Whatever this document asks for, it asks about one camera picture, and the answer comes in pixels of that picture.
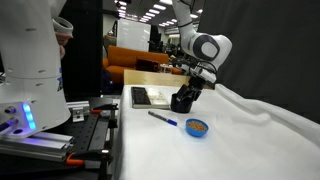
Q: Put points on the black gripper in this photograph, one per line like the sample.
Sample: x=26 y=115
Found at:
x=197 y=82

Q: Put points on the black cup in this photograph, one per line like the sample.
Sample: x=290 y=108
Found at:
x=181 y=106

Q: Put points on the blue capped black marker pen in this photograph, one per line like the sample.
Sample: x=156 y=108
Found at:
x=162 y=118

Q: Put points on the white handheld controller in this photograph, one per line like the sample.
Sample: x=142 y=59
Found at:
x=63 y=25

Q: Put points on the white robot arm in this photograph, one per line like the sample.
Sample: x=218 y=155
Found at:
x=30 y=66

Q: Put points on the person's hand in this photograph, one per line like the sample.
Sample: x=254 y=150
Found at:
x=61 y=41

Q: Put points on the small glass side table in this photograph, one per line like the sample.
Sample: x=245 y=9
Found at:
x=166 y=67

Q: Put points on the wooden table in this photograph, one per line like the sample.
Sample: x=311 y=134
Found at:
x=156 y=79

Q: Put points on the blue bowl of cereal rings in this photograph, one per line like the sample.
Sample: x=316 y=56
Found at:
x=196 y=128

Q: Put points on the discrete mathematics book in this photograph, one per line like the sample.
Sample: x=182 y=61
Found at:
x=146 y=98

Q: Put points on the dark red cushion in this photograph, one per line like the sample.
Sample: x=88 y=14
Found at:
x=146 y=64

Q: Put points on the white tablecloth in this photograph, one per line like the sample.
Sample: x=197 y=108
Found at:
x=160 y=153

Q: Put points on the orange sofa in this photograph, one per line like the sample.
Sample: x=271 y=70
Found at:
x=126 y=56

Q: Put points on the white board panel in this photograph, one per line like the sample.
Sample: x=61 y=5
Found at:
x=133 y=35

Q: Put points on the black orange bar clamp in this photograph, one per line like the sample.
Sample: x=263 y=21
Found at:
x=86 y=156
x=108 y=107

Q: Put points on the black curtain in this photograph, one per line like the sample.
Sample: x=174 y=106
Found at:
x=266 y=50

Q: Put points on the ceiling light panel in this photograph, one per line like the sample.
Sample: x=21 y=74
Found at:
x=166 y=2
x=159 y=7

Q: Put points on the black perforated breadboard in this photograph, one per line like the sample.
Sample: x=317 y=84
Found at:
x=86 y=133

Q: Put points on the aluminium bracket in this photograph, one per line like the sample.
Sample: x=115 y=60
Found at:
x=78 y=111

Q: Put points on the aluminium extrusion rail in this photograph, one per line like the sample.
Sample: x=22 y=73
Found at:
x=36 y=146

